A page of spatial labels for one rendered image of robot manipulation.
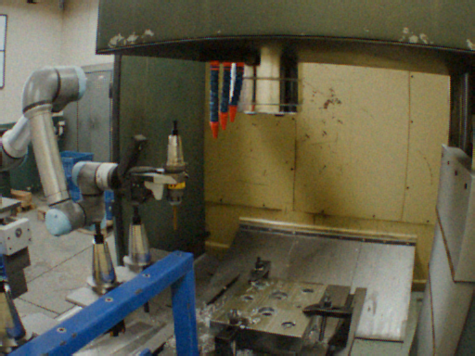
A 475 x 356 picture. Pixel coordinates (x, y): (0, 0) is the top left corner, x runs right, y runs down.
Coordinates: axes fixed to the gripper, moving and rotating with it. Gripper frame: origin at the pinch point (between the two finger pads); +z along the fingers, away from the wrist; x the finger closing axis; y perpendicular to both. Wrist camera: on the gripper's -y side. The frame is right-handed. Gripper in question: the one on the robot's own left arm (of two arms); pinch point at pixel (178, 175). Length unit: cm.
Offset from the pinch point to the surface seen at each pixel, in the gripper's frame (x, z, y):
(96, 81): -359, -344, -43
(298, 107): 3.1, 29.5, -17.1
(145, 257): 31.5, 10.6, 7.7
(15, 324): 64, 11, 7
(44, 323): 58, 9, 10
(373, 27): 34, 48, -30
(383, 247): -96, 49, 48
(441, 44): 34, 57, -28
